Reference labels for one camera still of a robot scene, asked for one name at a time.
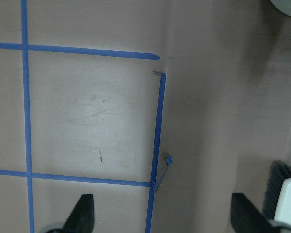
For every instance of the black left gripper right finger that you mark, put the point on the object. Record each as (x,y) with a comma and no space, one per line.
(246,218)

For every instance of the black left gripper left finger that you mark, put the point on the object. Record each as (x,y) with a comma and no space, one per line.
(82,217)

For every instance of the white hand brush black bristles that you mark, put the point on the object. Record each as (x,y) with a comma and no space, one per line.
(277,198)

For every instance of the pale green plastic dustpan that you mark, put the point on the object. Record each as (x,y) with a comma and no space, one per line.
(282,5)

